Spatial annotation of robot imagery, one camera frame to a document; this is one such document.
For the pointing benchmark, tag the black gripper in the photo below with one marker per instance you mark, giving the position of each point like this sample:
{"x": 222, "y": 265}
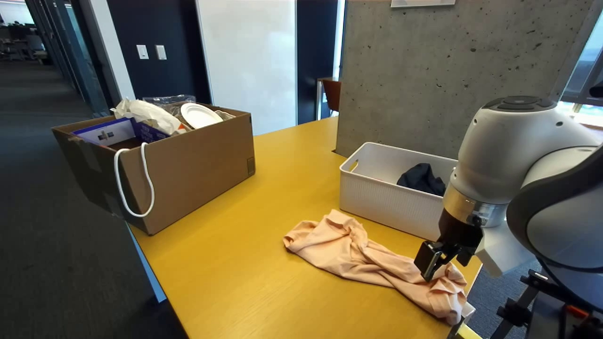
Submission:
{"x": 463, "y": 237}

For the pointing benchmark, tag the peach printed T-shirt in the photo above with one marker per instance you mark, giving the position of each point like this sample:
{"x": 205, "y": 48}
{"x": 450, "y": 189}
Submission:
{"x": 352, "y": 252}

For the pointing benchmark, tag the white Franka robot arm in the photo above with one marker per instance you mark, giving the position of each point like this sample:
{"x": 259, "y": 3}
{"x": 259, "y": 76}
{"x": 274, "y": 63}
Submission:
{"x": 521, "y": 152}

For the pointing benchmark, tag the black cloth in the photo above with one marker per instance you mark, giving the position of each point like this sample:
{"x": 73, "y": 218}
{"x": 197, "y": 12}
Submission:
{"x": 423, "y": 180}

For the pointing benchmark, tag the white ribbed plastic bin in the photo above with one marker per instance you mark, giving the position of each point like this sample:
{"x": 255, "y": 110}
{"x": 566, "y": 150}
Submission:
{"x": 384, "y": 201}

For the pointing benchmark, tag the black stand with orange clamp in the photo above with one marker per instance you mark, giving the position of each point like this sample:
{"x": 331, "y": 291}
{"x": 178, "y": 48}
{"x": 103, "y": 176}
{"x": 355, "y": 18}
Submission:
{"x": 548, "y": 314}

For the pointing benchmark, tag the reddish brown chair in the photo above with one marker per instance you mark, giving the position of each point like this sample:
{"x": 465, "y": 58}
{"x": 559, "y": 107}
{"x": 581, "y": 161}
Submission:
{"x": 333, "y": 95}

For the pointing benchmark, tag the brown cardboard box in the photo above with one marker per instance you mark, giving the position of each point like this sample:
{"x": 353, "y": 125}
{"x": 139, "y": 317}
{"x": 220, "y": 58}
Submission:
{"x": 189, "y": 171}

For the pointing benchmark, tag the white paper plate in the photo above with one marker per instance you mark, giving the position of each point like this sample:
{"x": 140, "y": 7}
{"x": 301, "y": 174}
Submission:
{"x": 201, "y": 116}

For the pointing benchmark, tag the white crumpled plastic bag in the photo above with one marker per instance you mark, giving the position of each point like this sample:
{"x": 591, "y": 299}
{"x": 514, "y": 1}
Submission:
{"x": 148, "y": 116}

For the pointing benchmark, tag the purple and white carton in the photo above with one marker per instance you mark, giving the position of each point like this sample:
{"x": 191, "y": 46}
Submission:
{"x": 107, "y": 133}

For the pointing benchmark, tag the wall picture frame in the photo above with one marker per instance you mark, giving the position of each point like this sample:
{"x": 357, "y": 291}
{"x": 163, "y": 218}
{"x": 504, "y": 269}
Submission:
{"x": 425, "y": 3}

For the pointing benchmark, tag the white wall outlet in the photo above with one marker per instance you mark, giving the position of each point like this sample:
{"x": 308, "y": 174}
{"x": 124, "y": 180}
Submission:
{"x": 161, "y": 52}
{"x": 142, "y": 52}

